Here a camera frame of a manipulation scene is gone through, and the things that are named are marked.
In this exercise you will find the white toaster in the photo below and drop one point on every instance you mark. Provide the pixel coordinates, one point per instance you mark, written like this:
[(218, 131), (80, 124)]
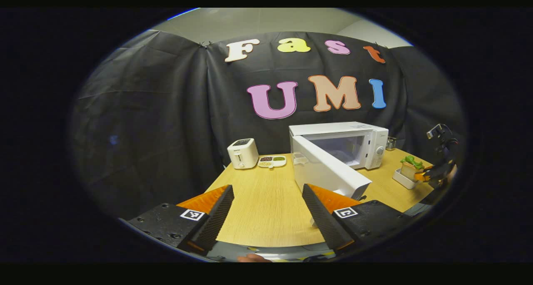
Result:
[(242, 154)]

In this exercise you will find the small glass jar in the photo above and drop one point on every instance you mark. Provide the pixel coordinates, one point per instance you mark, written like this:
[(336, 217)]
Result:
[(390, 144)]

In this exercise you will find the white microwave oven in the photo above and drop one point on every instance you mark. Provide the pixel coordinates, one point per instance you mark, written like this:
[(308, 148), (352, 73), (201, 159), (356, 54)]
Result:
[(325, 168)]

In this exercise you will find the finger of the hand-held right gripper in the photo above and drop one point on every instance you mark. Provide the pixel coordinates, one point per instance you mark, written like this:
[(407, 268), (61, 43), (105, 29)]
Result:
[(421, 177)]

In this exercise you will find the divided snack plate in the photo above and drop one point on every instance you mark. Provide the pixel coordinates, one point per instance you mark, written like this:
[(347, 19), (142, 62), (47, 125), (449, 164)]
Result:
[(272, 161)]

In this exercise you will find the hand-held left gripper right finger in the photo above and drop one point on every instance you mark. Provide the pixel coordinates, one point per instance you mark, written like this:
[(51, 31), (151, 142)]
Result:
[(322, 218)]

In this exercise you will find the white rectangular tray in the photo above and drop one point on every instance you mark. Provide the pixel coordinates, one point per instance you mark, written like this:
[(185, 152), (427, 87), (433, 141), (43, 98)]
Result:
[(403, 180)]

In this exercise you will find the black backdrop cloth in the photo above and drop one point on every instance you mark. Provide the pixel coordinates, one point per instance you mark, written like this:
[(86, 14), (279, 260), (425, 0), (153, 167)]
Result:
[(158, 118)]

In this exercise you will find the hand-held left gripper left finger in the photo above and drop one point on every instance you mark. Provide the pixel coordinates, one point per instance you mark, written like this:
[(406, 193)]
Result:
[(216, 214)]

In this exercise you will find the lettuce sandwich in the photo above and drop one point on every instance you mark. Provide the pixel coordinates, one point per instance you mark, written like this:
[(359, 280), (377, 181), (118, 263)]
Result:
[(410, 164)]

